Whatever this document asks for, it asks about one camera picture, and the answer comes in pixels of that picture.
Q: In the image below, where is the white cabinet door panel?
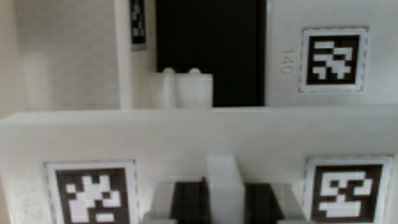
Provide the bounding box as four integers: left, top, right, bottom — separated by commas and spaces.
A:
0, 105, 398, 224

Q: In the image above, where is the white cabinet body box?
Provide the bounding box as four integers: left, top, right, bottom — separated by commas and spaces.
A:
0, 0, 398, 118

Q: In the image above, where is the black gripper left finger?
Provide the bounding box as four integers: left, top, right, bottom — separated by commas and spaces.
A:
140, 177, 213, 224

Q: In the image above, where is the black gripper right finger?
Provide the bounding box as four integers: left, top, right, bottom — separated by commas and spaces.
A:
242, 182, 307, 224

